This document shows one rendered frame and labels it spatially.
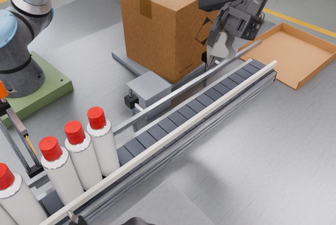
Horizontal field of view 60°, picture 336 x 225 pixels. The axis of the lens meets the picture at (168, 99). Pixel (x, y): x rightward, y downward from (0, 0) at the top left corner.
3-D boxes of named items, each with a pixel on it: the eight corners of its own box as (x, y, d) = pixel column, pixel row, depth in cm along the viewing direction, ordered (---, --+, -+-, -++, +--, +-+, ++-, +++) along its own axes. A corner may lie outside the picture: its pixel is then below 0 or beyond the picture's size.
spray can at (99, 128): (104, 181, 69) (88, 125, 55) (95, 166, 72) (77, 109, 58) (124, 170, 72) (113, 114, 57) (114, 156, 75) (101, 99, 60)
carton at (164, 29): (174, 84, 99) (175, 11, 80) (126, 56, 110) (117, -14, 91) (224, 47, 115) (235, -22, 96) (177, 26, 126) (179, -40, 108)
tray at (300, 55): (296, 90, 100) (300, 81, 97) (236, 56, 114) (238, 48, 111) (337, 56, 114) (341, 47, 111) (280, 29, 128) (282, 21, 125)
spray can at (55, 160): (69, 213, 64) (40, 160, 50) (57, 196, 67) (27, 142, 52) (89, 197, 66) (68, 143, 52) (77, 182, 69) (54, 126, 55)
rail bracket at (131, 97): (143, 145, 83) (139, 104, 72) (128, 130, 87) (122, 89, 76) (152, 139, 85) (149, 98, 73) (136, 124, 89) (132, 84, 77)
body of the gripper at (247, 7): (238, 40, 65) (264, -14, 61) (209, 25, 70) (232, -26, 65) (252, 43, 71) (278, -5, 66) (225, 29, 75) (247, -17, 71)
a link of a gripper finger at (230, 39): (222, 73, 72) (240, 39, 69) (205, 62, 75) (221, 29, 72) (229, 73, 75) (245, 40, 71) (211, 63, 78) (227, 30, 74)
